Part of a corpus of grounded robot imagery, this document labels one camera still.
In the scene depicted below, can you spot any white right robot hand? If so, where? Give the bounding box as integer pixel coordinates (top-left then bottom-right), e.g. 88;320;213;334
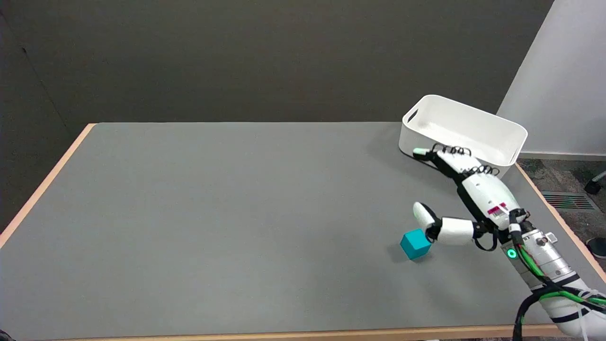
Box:
412;145;528;251

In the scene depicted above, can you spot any black chair caster wheel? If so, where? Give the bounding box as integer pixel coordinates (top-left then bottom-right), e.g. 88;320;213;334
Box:
585;171;606;194

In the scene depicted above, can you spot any black round floor object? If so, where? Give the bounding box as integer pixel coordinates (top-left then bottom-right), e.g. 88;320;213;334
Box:
586;237;606;259

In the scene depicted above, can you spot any floor vent grille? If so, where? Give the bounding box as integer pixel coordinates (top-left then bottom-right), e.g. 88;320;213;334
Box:
541;191;596;211

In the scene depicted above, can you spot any white plastic storage bin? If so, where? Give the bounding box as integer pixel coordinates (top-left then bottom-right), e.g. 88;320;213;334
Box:
399;95;528;179

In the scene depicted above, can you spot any blue wooden cube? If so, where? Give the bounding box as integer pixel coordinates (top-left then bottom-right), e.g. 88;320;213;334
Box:
400;229;433;260

